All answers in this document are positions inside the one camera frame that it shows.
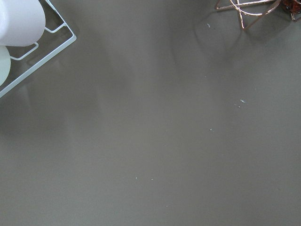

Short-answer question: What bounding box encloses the pale green cup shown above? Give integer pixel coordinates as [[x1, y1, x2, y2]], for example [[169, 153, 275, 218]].
[[0, 46, 11, 85]]

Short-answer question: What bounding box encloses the copper wire bottle rack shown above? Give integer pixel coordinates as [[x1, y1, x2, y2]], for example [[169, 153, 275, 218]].
[[214, 0, 301, 31]]

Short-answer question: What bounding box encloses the white wire rack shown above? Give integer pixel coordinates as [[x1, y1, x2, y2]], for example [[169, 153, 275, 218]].
[[0, 0, 77, 97]]

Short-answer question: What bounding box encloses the white cup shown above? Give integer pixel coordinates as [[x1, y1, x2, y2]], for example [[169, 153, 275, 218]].
[[0, 0, 46, 47]]

